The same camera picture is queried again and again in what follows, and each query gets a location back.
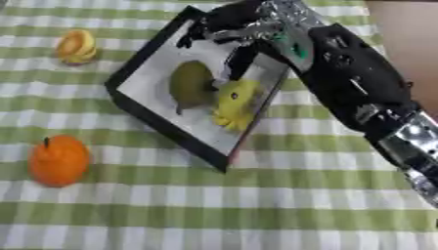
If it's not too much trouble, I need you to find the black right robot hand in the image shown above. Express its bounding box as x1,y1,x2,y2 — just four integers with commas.
174,0,287,82

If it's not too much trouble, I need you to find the black box with white inside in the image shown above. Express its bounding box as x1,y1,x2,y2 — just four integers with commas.
103,4,291,174

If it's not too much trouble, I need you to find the green toy pear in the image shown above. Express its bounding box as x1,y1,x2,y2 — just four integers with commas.
167,60,219,115

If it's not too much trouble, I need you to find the yellow orange toy fruit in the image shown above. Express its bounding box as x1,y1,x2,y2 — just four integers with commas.
55,28,100,65

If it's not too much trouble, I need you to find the orange toy pumpkin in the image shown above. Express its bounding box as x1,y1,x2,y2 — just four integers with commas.
27,134,93,188

